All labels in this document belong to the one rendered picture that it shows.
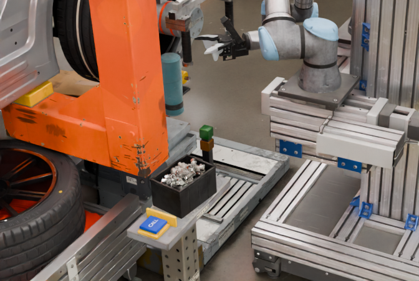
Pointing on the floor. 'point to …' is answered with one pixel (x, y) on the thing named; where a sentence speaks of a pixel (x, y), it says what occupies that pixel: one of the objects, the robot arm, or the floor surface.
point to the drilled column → (183, 258)
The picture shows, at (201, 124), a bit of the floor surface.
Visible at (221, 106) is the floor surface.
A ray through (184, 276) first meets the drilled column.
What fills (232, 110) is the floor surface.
